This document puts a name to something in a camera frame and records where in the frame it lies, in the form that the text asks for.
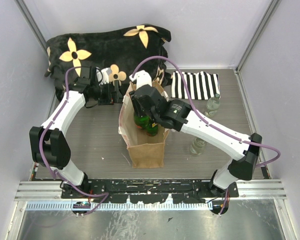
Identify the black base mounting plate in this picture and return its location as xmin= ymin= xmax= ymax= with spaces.
xmin=61 ymin=178 xmax=240 ymax=205

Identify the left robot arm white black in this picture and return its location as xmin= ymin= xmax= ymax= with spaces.
xmin=29 ymin=66 xmax=123 ymax=198

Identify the clear bottle green cap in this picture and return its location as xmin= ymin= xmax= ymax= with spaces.
xmin=189 ymin=137 xmax=207 ymax=155

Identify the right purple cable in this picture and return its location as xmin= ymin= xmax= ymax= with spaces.
xmin=131 ymin=55 xmax=282 ymax=216

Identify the aluminium frame rail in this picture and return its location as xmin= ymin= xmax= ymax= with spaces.
xmin=15 ymin=179 xmax=290 ymax=240

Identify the brown burlap canvas bag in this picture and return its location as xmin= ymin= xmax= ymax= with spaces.
xmin=118 ymin=83 xmax=170 ymax=169

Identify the clear glass bottle back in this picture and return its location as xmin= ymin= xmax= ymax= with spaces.
xmin=204 ymin=93 xmax=221 ymax=118

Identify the purple cable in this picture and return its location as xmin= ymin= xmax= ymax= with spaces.
xmin=39 ymin=66 xmax=111 ymax=217
xmin=131 ymin=55 xmax=282 ymax=216

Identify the black white striped cloth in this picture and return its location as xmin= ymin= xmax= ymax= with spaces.
xmin=170 ymin=71 xmax=220 ymax=100

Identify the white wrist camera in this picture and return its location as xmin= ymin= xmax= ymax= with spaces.
xmin=129 ymin=70 xmax=152 ymax=90
xmin=96 ymin=67 xmax=112 ymax=86

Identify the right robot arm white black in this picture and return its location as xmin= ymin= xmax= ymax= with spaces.
xmin=129 ymin=84 xmax=262 ymax=197

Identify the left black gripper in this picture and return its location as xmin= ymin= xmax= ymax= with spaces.
xmin=92 ymin=80 xmax=128 ymax=106

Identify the black floral plush blanket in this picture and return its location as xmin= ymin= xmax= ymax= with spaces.
xmin=44 ymin=23 xmax=172 ymax=92

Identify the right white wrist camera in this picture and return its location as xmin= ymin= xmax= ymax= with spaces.
xmin=129 ymin=70 xmax=152 ymax=90

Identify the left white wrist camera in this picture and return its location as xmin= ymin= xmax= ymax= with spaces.
xmin=96 ymin=67 xmax=112 ymax=86

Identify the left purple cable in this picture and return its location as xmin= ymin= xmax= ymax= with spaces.
xmin=39 ymin=66 xmax=111 ymax=217

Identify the green glass bottle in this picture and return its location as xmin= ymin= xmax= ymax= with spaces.
xmin=145 ymin=119 xmax=159 ymax=137
xmin=133 ymin=112 xmax=150 ymax=130

